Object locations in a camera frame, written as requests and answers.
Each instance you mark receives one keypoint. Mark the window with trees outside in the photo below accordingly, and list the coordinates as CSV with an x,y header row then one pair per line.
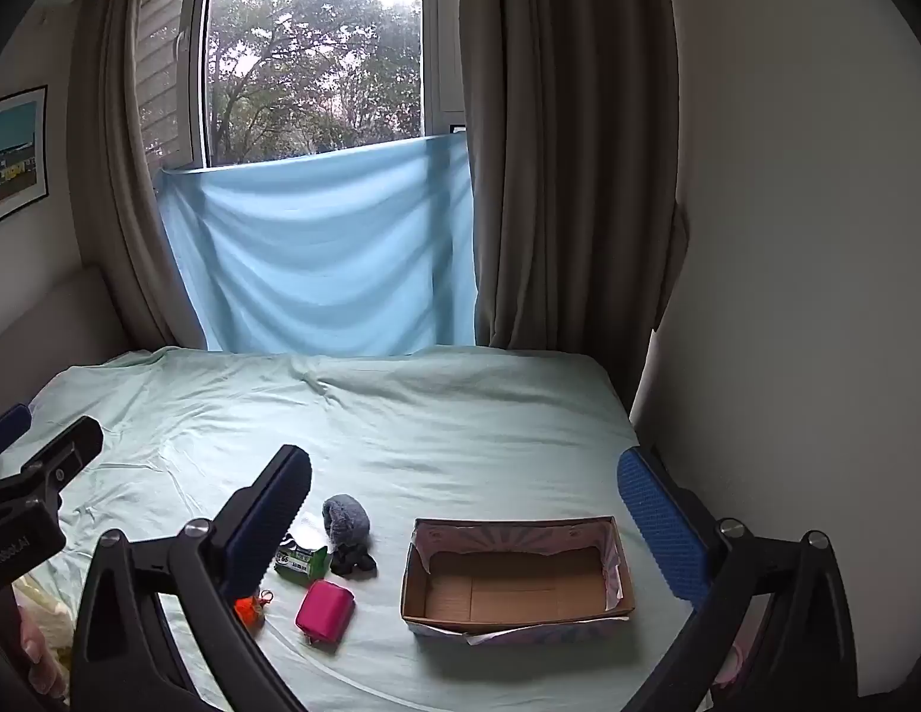
x,y
312,52

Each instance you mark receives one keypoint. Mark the white folded cloth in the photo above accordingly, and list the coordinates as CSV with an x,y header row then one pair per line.
x,y
308,534

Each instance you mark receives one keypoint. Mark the pale yellow cloth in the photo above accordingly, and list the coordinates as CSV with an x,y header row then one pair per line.
x,y
41,593

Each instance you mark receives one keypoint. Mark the framed wall poster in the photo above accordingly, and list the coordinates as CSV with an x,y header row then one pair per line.
x,y
12,156

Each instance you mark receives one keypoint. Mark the beige bed headboard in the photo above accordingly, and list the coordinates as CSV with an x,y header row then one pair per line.
x,y
52,326

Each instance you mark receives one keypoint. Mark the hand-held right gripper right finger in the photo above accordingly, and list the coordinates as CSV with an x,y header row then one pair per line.
x,y
661,519

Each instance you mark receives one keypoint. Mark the black hair scrunchie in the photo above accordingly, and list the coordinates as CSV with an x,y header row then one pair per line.
x,y
353,564

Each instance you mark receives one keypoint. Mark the green wet wipes packet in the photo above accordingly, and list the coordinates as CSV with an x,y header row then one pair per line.
x,y
301,562

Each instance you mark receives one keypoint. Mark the person's left hand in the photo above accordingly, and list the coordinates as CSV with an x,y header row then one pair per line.
x,y
41,653

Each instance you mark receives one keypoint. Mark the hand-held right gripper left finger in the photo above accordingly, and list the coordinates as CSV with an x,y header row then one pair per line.
x,y
264,526

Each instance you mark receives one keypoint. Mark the cardboard box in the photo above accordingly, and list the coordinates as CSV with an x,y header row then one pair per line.
x,y
505,593

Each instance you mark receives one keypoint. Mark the grey fluffy plush item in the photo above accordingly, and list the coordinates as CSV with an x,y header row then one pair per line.
x,y
345,519

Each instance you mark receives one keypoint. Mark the pink plush toy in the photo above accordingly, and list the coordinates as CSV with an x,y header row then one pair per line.
x,y
325,608

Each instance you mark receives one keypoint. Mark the brown curtain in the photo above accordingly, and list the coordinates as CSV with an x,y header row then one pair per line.
x,y
119,200
564,163

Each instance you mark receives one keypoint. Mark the light blue hanging cloth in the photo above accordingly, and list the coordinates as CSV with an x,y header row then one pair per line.
x,y
319,259

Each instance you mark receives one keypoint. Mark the bed with pale green sheet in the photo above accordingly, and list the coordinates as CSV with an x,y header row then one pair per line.
x,y
431,423

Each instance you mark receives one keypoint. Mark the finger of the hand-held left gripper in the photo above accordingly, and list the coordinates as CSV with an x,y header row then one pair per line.
x,y
67,452
4,430

